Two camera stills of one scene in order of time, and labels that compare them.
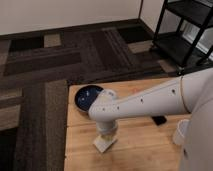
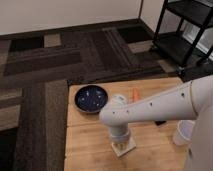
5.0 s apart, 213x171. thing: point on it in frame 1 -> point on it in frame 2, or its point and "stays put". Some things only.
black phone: (159, 119) stays put
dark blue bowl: (85, 96) stays put
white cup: (181, 134) stays put
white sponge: (103, 144) -> (121, 148)
